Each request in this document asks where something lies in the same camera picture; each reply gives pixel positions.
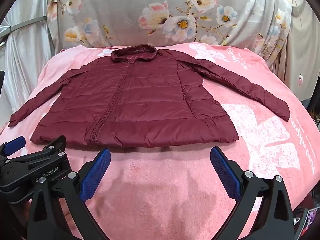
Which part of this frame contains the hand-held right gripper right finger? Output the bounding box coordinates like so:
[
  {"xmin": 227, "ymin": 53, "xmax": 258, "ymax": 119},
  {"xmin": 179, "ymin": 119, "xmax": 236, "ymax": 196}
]
[{"xmin": 211, "ymin": 146, "xmax": 295, "ymax": 240}]

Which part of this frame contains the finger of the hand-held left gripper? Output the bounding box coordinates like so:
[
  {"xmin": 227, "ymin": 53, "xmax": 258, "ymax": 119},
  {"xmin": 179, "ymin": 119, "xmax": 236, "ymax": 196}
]
[
  {"xmin": 0, "ymin": 135, "xmax": 27, "ymax": 160},
  {"xmin": 24, "ymin": 135, "xmax": 68, "ymax": 166}
]

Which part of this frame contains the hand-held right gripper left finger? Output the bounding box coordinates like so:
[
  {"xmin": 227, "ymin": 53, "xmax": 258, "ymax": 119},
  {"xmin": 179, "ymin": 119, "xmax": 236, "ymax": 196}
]
[{"xmin": 26, "ymin": 148, "xmax": 112, "ymax": 240}]

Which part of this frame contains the maroon puffer jacket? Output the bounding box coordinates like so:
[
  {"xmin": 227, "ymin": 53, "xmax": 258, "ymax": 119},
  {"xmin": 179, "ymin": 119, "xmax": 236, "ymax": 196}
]
[{"xmin": 9, "ymin": 44, "xmax": 290, "ymax": 147}]

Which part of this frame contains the pink printed blanket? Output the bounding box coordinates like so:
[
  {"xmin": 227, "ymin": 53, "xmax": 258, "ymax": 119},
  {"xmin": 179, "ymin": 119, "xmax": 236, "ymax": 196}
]
[{"xmin": 0, "ymin": 42, "xmax": 316, "ymax": 240}]

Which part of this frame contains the silver satin curtain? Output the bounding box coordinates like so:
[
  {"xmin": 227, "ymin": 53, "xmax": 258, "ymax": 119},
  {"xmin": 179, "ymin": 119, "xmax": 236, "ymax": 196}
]
[{"xmin": 0, "ymin": 0, "xmax": 65, "ymax": 115}]

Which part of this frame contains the grey floral quilt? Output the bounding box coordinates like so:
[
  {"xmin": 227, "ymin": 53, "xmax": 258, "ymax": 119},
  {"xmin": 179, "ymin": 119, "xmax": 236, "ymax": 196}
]
[{"xmin": 49, "ymin": 0, "xmax": 293, "ymax": 55}]

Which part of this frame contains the grey curtain strap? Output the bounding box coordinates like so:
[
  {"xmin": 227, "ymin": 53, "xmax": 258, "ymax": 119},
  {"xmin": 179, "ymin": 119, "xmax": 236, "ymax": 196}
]
[{"xmin": 0, "ymin": 15, "xmax": 48, "ymax": 34}]

